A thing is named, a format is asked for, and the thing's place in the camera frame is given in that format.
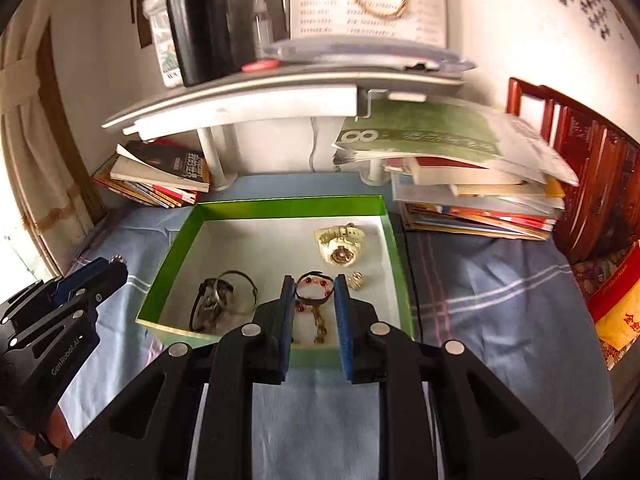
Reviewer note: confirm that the large pile of magazines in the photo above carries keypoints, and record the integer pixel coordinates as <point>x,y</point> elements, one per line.
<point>450,130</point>

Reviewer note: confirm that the beige curtain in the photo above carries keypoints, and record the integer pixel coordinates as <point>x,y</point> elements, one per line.
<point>35,160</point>

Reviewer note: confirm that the grey flat folder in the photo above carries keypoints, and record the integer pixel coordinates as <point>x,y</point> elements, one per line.
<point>360,57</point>

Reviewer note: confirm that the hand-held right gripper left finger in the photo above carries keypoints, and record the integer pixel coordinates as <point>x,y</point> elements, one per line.
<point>286,320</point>

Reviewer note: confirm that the white desktop shelf riser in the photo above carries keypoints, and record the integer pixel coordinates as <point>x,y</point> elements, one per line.
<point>225,105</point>

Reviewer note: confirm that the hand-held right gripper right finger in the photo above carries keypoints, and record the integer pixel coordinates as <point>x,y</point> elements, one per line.
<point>345,325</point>

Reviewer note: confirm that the clear plastic packet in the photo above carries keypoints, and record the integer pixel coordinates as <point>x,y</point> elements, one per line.
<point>160,45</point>

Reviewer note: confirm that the blue striped cloth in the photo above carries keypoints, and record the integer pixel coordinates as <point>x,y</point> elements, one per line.
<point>475,310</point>

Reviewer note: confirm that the silver bangle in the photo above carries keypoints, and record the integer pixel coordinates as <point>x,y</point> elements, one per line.
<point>252,290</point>

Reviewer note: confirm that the green cardboard box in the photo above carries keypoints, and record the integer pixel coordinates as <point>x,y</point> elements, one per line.
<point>250,245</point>

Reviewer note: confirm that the white printed sheet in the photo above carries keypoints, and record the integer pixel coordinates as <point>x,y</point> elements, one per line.
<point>430,15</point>

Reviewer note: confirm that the small stack of books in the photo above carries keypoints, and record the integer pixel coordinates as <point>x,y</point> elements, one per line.
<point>160,165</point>

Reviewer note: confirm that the black thermos flask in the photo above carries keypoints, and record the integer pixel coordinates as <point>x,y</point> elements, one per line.
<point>205,30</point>

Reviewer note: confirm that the clear plastic bottle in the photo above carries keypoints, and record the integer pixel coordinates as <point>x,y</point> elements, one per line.
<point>262,25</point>

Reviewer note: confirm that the red and yellow bag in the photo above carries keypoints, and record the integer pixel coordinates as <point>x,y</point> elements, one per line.
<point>620,310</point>

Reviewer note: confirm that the red-brown wooden chair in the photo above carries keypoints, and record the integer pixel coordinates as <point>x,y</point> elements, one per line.
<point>595,170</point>

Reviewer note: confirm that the red round lid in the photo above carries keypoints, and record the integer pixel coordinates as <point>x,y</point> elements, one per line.
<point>260,65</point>

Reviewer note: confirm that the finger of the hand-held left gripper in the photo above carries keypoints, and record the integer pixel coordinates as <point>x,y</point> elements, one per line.
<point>80,275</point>
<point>107,280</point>

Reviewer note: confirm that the cream wrist watch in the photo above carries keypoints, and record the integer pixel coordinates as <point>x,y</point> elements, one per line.
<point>340,252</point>

